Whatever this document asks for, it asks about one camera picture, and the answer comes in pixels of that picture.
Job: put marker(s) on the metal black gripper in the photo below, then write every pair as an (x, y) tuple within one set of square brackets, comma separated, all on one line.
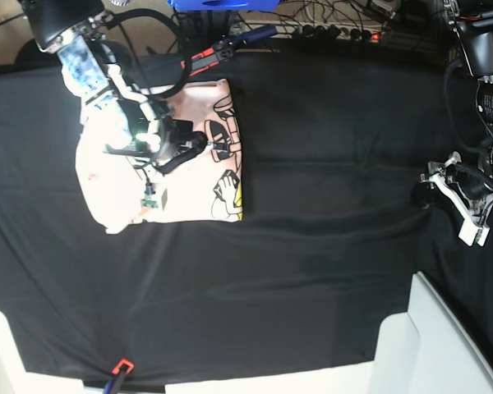
[(180, 143)]

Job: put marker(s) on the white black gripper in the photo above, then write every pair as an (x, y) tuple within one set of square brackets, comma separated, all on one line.
[(471, 184)]

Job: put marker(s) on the pink T-shirt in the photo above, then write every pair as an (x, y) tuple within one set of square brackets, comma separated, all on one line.
[(206, 188)]

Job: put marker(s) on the robot arm right side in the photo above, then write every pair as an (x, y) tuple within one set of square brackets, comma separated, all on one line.
[(134, 123)]

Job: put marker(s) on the orange black clamp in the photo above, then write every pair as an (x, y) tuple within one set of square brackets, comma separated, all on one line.
[(225, 49)]

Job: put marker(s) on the blue box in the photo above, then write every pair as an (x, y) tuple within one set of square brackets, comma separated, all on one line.
[(224, 5)]

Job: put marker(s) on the black table cloth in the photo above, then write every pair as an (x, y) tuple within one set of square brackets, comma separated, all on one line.
[(327, 248)]

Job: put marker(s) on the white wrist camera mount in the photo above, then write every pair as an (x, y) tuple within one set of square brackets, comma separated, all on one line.
[(472, 234)]

